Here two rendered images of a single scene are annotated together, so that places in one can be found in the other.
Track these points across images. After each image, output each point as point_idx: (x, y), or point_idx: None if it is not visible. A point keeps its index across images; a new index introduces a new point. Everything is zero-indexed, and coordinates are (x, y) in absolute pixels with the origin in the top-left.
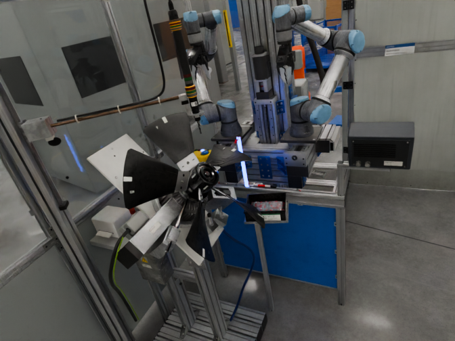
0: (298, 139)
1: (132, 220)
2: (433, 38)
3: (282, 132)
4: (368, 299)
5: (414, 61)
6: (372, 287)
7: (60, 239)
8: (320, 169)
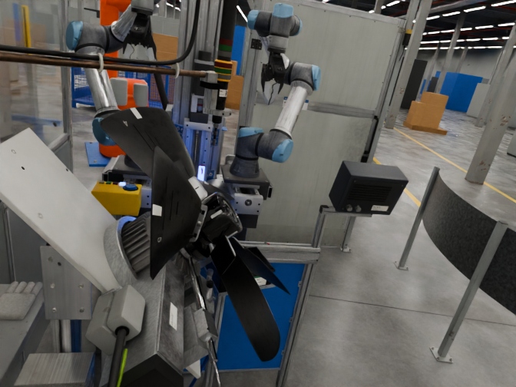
0: (249, 180)
1: (128, 306)
2: (322, 100)
3: (210, 171)
4: (302, 372)
5: (305, 118)
6: (300, 357)
7: None
8: None
